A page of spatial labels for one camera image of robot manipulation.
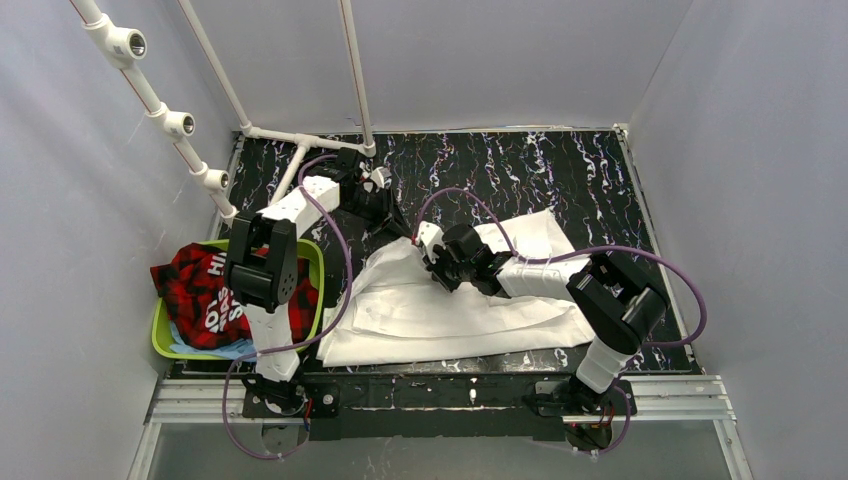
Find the white cloth sheet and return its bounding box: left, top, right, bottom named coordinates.
left=317, top=238, right=595, bottom=367

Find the green plastic basket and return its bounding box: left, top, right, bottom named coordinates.
left=151, top=240, right=325, bottom=360

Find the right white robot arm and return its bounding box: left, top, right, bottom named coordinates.
left=415, top=222, right=670, bottom=416

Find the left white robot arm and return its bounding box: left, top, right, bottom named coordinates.
left=224, top=148, right=412, bottom=396

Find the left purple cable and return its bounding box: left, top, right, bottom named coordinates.
left=221, top=153, right=354, bottom=462

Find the red black plaid cloth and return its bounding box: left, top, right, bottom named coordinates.
left=150, top=242, right=321, bottom=351

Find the purple cable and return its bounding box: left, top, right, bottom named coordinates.
left=411, top=186, right=709, bottom=458
left=221, top=153, right=354, bottom=462

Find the white PVC pipe frame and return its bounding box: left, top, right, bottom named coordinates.
left=69, top=0, right=378, bottom=223

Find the blue cloth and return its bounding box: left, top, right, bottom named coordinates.
left=169, top=323, right=257, bottom=363

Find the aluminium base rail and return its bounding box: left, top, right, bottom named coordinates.
left=127, top=375, right=753, bottom=479

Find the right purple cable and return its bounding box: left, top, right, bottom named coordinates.
left=411, top=186, right=709, bottom=458

